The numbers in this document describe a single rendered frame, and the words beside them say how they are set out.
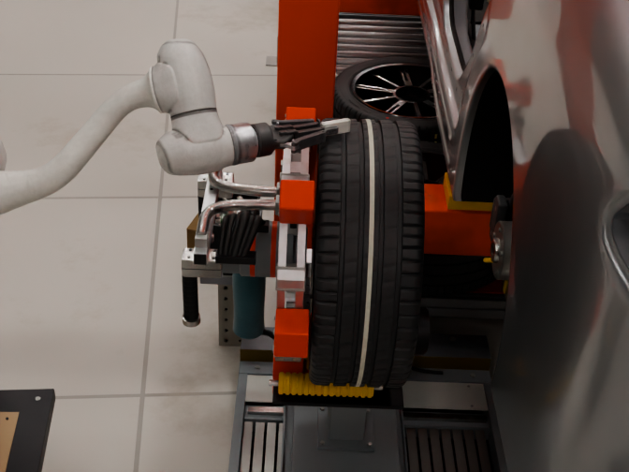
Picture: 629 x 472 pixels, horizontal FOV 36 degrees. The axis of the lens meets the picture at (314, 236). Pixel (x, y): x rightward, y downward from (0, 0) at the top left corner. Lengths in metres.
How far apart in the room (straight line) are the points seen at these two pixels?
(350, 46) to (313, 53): 2.32
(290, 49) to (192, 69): 0.62
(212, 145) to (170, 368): 1.41
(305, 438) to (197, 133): 1.07
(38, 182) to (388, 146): 0.78
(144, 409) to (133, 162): 1.57
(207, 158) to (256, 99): 2.93
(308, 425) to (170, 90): 1.16
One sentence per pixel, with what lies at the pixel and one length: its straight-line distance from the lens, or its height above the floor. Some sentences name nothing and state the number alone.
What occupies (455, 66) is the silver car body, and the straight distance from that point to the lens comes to 3.16.
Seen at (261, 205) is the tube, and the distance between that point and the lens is 2.29.
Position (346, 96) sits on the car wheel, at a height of 0.50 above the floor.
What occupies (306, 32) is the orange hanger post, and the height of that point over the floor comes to 1.23.
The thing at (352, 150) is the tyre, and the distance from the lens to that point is 2.18.
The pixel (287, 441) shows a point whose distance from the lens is 2.89.
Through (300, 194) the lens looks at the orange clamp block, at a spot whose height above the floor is 1.15.
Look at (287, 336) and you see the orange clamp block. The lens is 2.11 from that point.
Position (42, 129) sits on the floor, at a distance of 4.78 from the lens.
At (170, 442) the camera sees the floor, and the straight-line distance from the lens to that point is 3.10.
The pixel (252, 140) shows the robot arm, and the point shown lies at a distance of 2.10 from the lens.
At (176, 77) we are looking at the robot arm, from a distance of 2.08.
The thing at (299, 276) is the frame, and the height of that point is 0.97.
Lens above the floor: 2.25
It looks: 35 degrees down
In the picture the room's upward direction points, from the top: 3 degrees clockwise
